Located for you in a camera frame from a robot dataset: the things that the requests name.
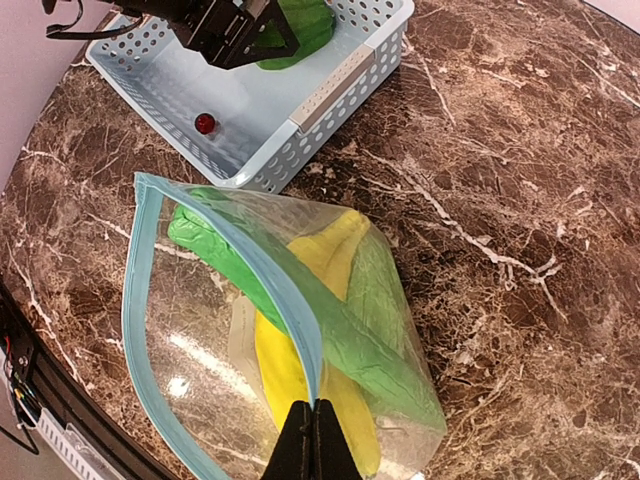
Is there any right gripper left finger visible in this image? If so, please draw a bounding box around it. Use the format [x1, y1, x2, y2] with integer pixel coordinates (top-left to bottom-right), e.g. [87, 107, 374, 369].
[261, 400, 313, 480]

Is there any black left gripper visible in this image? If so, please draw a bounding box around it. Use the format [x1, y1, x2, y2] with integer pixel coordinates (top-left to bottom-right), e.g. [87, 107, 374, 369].
[115, 0, 300, 69]

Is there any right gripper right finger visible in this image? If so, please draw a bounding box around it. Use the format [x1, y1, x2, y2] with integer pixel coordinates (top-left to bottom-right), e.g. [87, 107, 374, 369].
[313, 399, 362, 480]

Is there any green toy bell pepper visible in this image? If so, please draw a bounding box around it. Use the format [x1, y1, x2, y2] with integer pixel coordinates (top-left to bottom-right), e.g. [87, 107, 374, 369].
[257, 0, 336, 71]

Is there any clear zip top bag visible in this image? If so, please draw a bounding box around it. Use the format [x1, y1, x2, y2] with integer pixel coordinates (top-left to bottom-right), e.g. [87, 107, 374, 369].
[121, 173, 447, 479]

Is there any long green toy cucumber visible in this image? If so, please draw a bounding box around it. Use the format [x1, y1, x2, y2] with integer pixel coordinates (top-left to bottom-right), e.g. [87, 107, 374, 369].
[168, 186, 446, 431]

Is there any yellow toy banana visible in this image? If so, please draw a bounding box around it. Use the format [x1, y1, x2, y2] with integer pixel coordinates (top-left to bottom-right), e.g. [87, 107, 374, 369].
[254, 209, 384, 479]

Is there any short green toy gourd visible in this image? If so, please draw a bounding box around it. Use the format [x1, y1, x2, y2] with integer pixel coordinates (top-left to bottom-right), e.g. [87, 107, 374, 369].
[346, 229, 414, 363]

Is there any light blue plastic basket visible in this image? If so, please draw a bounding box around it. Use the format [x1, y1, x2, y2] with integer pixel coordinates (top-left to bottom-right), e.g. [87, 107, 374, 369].
[86, 1, 415, 193]

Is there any small red toy cherry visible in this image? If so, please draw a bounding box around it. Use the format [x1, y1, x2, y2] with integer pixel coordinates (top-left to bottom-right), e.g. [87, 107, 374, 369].
[194, 113, 216, 135]

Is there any white slotted cable duct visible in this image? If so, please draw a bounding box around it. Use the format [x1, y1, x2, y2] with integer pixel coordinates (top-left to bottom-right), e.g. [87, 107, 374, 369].
[36, 408, 125, 480]

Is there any black front frame rail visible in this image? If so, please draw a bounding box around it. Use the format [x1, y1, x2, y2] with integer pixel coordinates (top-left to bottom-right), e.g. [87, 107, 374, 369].
[1, 287, 176, 480]

